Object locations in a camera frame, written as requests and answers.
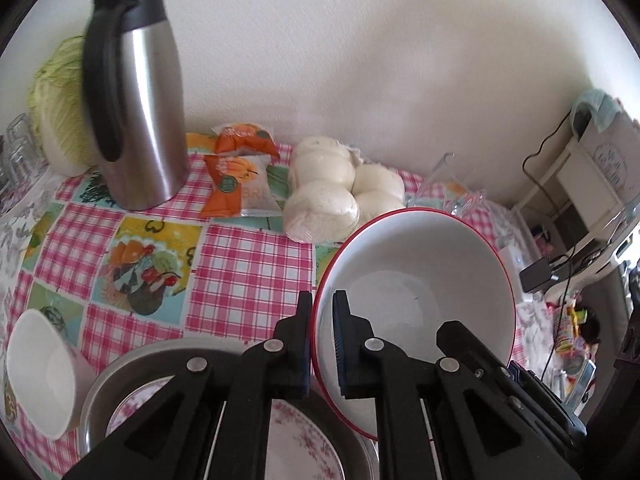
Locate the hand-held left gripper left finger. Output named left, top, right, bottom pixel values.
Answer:
left=62, top=290, right=315, bottom=480

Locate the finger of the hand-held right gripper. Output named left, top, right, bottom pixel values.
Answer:
left=436, top=319, right=518, bottom=403

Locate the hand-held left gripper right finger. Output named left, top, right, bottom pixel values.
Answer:
left=331, top=290, right=577, bottom=480

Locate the round pink floral plate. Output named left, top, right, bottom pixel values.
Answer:
left=105, top=380, right=351, bottom=480

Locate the strawberry print bowl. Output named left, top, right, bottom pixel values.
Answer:
left=310, top=208, right=517, bottom=442

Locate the round metal tray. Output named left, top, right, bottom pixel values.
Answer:
left=79, top=337, right=381, bottom=480

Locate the smartphone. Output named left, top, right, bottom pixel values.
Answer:
left=562, top=359, right=599, bottom=414

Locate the yellow snack bag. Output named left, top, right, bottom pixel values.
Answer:
left=552, top=305, right=587, bottom=357

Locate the black charger adapter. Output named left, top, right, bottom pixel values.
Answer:
left=520, top=255, right=572, bottom=294

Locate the pink checkered tablecloth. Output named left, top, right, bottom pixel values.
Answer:
left=0, top=132, right=566, bottom=480

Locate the bag of steamed buns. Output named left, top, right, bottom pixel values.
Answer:
left=283, top=135, right=406, bottom=242

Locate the clear glass mug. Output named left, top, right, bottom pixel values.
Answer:
left=415, top=152, right=488, bottom=217

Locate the orange snack packet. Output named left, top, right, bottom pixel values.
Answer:
left=212, top=122, right=281, bottom=159
left=200, top=154, right=284, bottom=219

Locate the white shelf rack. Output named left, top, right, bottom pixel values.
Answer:
left=510, top=135, right=640, bottom=301

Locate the white printed box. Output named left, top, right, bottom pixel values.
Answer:
left=582, top=110, right=640, bottom=196

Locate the small white bowl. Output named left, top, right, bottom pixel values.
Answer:
left=5, top=308, right=98, bottom=442

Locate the teal cloth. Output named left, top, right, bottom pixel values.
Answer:
left=570, top=89, right=626, bottom=133

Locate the stainless steel thermos jug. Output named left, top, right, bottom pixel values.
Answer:
left=81, top=0, right=190, bottom=212

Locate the clear drinking glass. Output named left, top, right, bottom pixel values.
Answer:
left=7, top=140, right=48, bottom=187
left=6, top=112, right=38, bottom=153

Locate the napa cabbage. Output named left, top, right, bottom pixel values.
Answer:
left=27, top=35, right=101, bottom=177

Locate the black charger cable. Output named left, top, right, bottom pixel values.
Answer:
left=542, top=255, right=601, bottom=386

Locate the black power cable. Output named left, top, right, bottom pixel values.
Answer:
left=521, top=109, right=577, bottom=211

